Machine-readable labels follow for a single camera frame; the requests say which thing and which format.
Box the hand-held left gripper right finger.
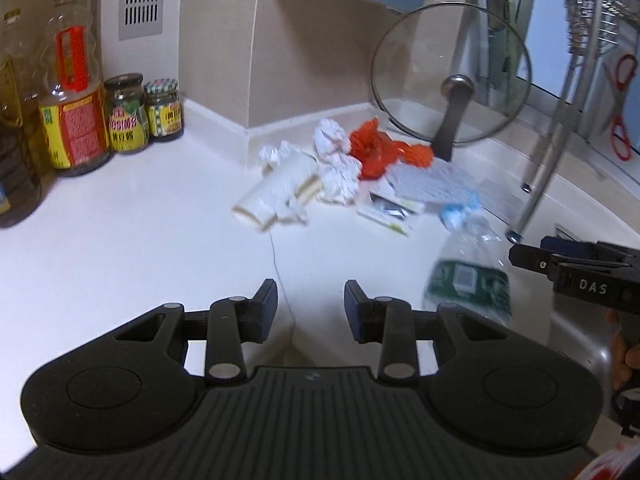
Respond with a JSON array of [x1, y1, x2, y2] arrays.
[[344, 280, 521, 387]]

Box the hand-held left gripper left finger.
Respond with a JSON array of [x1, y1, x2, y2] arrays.
[[102, 278, 279, 387]]

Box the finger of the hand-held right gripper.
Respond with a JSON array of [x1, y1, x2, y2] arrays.
[[540, 236, 640, 264], [509, 244, 596, 281]]

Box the clear plastic bottle green label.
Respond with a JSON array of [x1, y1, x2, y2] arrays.
[[422, 202, 513, 326]]

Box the white green packet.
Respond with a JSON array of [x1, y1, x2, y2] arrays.
[[357, 187, 426, 236]]

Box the white tissue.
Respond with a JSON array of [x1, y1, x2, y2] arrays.
[[313, 118, 352, 157], [320, 152, 362, 207], [258, 141, 301, 167]]

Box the red plastic bag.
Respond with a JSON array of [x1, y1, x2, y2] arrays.
[[348, 116, 403, 182]]

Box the person's right hand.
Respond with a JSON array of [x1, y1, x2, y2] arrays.
[[606, 310, 640, 391]]

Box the metal dish rack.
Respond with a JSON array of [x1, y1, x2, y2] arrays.
[[505, 0, 640, 241]]

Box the red scissors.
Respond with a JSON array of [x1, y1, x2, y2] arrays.
[[602, 52, 638, 163]]

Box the person's red white clothing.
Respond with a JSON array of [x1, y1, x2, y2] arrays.
[[582, 440, 640, 480]]

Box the window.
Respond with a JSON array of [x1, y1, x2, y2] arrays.
[[515, 0, 640, 151]]

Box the small yellow label jar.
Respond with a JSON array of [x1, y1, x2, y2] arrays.
[[144, 78, 184, 143]]

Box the hanging kitchen knife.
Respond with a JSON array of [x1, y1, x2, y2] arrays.
[[482, 0, 518, 91]]

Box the large yellow label jar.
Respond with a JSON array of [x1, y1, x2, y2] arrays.
[[103, 73, 150, 154]]

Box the glass pot lid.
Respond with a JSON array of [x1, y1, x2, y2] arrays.
[[370, 2, 532, 161]]

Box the large oil bottle blue label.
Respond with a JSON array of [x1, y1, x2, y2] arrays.
[[0, 10, 43, 228]]

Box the large oil bottle red handle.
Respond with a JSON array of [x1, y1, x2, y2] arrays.
[[37, 0, 112, 177]]

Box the grey wall vent grille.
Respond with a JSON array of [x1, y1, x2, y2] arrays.
[[118, 0, 165, 41]]

